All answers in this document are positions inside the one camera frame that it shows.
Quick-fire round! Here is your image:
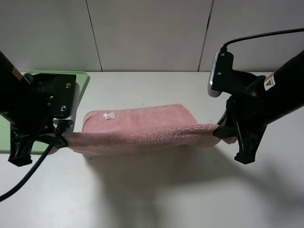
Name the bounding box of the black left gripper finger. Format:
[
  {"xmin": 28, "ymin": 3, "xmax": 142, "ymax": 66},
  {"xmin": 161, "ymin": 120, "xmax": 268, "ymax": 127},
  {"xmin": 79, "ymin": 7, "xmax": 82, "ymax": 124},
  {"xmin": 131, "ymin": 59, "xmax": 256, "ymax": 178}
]
[
  {"xmin": 40, "ymin": 134, "xmax": 68, "ymax": 149},
  {"xmin": 8, "ymin": 133, "xmax": 51, "ymax": 166}
]

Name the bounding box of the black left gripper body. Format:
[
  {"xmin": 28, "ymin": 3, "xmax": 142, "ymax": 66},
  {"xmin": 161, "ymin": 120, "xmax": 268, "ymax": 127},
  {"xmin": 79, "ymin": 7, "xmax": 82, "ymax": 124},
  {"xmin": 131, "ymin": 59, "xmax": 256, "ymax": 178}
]
[{"xmin": 9, "ymin": 73, "xmax": 67, "ymax": 137}]

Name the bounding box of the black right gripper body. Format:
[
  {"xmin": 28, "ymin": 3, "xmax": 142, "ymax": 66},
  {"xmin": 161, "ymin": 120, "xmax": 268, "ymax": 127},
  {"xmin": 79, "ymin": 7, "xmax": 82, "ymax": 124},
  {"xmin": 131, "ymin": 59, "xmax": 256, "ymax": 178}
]
[{"xmin": 213, "ymin": 52, "xmax": 274, "ymax": 141}]

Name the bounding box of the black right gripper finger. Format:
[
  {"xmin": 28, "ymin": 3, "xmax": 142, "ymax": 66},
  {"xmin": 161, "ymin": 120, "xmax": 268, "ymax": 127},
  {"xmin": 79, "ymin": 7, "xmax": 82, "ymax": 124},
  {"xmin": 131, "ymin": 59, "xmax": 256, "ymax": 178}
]
[
  {"xmin": 213, "ymin": 111, "xmax": 238, "ymax": 140},
  {"xmin": 234, "ymin": 126, "xmax": 266, "ymax": 164}
]

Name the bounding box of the pink terry towel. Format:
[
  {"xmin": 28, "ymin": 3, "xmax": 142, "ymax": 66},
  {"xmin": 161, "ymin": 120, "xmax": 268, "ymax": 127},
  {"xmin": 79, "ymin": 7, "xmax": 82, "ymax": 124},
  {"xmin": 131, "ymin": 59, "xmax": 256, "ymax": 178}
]
[{"xmin": 67, "ymin": 103, "xmax": 237, "ymax": 156}]

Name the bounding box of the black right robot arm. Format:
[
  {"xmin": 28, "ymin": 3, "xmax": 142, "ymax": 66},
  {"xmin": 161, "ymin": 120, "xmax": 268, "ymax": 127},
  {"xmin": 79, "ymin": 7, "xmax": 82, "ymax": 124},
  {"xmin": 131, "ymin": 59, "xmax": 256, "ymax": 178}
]
[{"xmin": 208, "ymin": 52, "xmax": 304, "ymax": 164}]

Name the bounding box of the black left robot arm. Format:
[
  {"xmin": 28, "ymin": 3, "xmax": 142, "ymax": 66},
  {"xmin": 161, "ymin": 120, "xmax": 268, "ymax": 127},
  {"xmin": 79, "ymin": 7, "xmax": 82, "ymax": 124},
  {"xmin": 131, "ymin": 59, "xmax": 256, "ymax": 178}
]
[{"xmin": 0, "ymin": 54, "xmax": 80, "ymax": 167}]

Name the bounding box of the green plastic tray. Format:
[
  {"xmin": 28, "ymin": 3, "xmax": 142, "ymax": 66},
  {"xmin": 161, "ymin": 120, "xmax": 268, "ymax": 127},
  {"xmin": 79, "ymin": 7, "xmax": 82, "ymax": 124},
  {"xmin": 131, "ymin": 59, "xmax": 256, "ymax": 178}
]
[{"xmin": 0, "ymin": 70, "xmax": 90, "ymax": 155}]

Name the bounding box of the white towel label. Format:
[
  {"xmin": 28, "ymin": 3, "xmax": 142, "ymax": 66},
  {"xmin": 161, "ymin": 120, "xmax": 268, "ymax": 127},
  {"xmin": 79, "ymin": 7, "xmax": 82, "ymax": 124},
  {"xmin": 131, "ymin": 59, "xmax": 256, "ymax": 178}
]
[{"xmin": 103, "ymin": 112, "xmax": 115, "ymax": 120}]

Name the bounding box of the black left camera cable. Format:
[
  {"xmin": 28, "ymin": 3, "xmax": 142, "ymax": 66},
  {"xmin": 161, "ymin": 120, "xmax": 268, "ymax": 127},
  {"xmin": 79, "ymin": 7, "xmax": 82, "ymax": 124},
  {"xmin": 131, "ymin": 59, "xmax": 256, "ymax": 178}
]
[{"xmin": 0, "ymin": 120, "xmax": 68, "ymax": 202}]

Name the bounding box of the black camera cable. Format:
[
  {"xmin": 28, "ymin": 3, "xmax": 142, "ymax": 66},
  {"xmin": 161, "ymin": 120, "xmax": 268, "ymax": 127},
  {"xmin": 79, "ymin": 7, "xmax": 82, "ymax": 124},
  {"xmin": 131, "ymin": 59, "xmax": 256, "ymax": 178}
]
[
  {"xmin": 0, "ymin": 120, "xmax": 68, "ymax": 202},
  {"xmin": 219, "ymin": 28, "xmax": 304, "ymax": 54}
]

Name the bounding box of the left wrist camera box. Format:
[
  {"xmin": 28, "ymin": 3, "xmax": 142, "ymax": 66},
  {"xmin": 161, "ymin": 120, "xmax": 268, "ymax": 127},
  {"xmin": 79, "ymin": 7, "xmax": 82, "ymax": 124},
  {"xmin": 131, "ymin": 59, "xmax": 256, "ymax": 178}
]
[{"xmin": 53, "ymin": 83, "xmax": 80, "ymax": 137}]

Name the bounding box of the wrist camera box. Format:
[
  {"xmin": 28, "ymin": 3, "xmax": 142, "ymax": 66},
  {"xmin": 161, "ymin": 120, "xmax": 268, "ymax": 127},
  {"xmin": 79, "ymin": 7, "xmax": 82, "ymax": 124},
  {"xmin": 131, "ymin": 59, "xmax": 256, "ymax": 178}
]
[
  {"xmin": 208, "ymin": 51, "xmax": 234, "ymax": 97},
  {"xmin": 53, "ymin": 83, "xmax": 80, "ymax": 137}
]

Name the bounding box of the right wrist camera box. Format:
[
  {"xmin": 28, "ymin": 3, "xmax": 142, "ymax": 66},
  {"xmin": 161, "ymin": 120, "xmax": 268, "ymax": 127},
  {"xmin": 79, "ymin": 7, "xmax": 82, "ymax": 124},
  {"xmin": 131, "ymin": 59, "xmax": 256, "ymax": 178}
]
[{"xmin": 208, "ymin": 51, "xmax": 234, "ymax": 97}]

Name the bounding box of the black right camera cable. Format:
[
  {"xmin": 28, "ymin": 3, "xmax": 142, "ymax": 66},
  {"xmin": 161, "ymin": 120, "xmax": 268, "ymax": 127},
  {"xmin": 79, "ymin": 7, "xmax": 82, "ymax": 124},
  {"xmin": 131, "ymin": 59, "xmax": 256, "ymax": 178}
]
[{"xmin": 219, "ymin": 28, "xmax": 304, "ymax": 54}]

